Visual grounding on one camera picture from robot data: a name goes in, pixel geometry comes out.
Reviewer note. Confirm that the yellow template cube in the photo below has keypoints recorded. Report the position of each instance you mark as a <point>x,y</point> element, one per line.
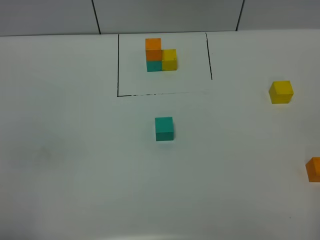
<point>169,60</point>

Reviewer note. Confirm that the teal template cube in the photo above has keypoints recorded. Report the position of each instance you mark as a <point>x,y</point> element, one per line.
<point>154,66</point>

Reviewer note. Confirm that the orange template cube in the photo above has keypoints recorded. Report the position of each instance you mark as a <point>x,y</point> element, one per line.
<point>153,49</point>

